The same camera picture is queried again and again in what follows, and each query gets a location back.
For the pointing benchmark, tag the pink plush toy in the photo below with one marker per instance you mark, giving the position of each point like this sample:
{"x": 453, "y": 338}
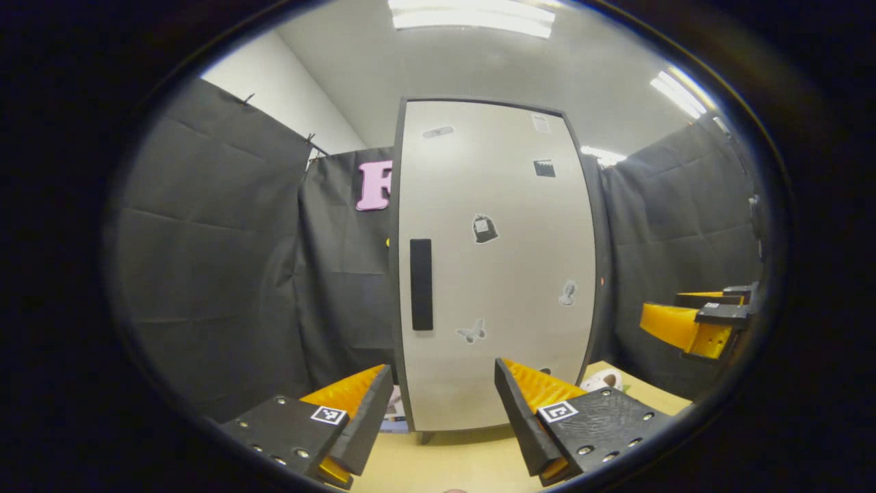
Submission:
{"x": 603, "y": 381}

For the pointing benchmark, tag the dark grey cabinet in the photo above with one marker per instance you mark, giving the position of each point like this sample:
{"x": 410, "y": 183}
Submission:
{"x": 394, "y": 274}

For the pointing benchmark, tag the ceiling light panel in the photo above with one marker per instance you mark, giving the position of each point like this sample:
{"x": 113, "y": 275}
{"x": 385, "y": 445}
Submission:
{"x": 602, "y": 156}
{"x": 681, "y": 94}
{"x": 472, "y": 17}

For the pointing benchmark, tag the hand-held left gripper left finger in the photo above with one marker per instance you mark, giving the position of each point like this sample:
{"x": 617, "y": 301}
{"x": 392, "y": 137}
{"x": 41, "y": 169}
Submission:
{"x": 369, "y": 424}

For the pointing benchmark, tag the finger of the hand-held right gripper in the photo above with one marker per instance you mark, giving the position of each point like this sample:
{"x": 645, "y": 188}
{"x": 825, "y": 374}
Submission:
{"x": 736, "y": 294}
{"x": 674, "y": 325}

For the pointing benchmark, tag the black backdrop cloth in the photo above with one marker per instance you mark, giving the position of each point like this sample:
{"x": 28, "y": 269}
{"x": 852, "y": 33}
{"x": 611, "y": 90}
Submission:
{"x": 219, "y": 274}

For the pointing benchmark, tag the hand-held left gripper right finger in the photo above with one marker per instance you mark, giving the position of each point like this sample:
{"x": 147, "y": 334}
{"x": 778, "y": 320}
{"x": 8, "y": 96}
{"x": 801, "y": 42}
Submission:
{"x": 523, "y": 428}

